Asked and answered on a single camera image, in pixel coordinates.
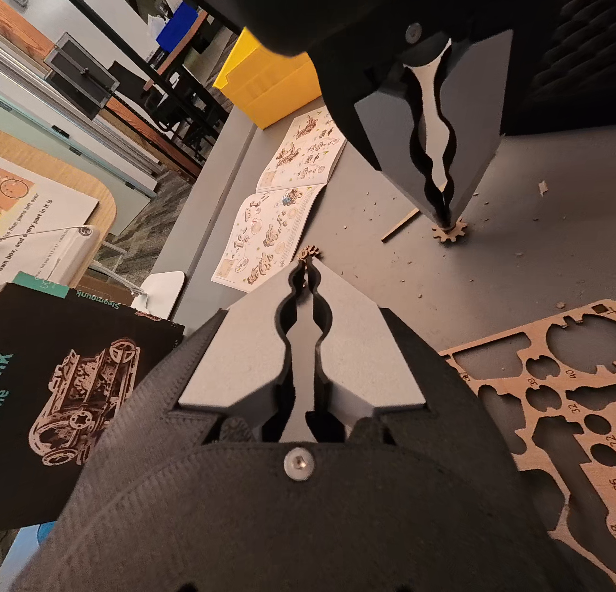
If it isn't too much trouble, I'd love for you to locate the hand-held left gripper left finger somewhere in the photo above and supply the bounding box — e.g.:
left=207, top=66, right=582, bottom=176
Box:
left=178, top=260, right=305, bottom=439

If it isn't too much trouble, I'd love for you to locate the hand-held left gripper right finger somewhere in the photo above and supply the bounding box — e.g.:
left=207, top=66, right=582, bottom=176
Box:
left=307, top=257, right=427, bottom=439

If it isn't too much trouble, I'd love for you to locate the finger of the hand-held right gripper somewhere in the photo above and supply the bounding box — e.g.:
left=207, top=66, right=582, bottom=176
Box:
left=435, top=29, right=514, bottom=227
left=354, top=63, right=455, bottom=228

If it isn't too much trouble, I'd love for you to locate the small wooden gear assembly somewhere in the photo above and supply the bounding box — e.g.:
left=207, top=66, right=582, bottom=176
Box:
left=431, top=217, right=469, bottom=244

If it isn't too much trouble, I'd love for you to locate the wooden gear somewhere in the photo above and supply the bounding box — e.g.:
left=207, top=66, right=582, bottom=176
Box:
left=295, top=245, right=321, bottom=290

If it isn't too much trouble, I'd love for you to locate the punched-out wooden parts sheet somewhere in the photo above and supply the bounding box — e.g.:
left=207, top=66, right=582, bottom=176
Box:
left=439, top=299, right=616, bottom=561

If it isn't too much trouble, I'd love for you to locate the black model kit box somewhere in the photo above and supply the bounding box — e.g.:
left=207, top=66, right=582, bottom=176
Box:
left=0, top=272, right=184, bottom=530

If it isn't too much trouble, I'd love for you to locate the thin wooden stick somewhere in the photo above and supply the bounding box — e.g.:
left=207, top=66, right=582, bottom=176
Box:
left=380, top=207, right=420, bottom=243

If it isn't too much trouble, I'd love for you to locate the black ribbed wrist rest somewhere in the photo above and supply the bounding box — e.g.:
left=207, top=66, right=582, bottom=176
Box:
left=500, top=0, right=616, bottom=136

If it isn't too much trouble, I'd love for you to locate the yellow plastic bin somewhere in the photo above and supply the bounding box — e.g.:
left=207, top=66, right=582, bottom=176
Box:
left=213, top=26, right=322, bottom=130

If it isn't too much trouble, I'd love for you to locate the illustrated instruction booklet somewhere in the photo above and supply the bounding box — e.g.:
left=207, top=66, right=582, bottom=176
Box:
left=211, top=105, right=348, bottom=294

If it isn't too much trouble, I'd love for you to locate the blue plastic bin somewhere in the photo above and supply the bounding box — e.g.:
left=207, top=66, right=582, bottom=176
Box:
left=156, top=1, right=199, bottom=53

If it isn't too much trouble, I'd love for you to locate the round wooden table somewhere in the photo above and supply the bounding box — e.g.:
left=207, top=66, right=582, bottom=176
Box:
left=0, top=130, right=117, bottom=289

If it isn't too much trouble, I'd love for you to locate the black square metal plate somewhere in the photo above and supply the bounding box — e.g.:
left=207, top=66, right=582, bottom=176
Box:
left=43, top=33, right=120, bottom=120

